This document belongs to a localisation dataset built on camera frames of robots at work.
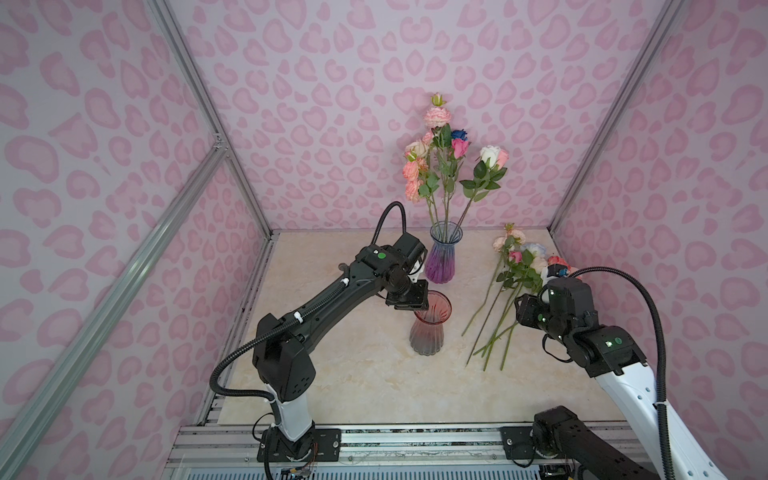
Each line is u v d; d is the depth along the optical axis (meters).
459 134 0.86
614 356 0.46
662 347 0.47
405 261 0.62
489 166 0.78
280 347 0.46
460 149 0.82
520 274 1.05
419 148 0.84
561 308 0.54
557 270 0.62
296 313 0.46
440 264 1.01
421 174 0.81
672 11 0.69
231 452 0.74
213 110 0.86
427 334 0.90
